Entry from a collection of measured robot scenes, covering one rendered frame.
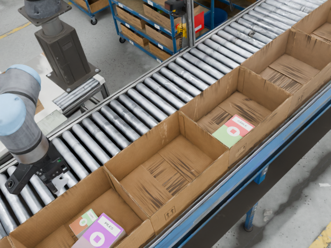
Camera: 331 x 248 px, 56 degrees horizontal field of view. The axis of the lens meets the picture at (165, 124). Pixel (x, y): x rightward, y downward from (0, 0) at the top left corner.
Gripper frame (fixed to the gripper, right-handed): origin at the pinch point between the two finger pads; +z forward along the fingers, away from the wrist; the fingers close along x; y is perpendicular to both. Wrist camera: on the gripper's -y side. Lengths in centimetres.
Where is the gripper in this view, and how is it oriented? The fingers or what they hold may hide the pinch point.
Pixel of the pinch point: (54, 192)
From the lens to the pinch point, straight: 105.5
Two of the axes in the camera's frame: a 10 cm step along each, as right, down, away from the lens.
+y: 7.2, -5.8, 3.8
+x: -6.8, -5.0, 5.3
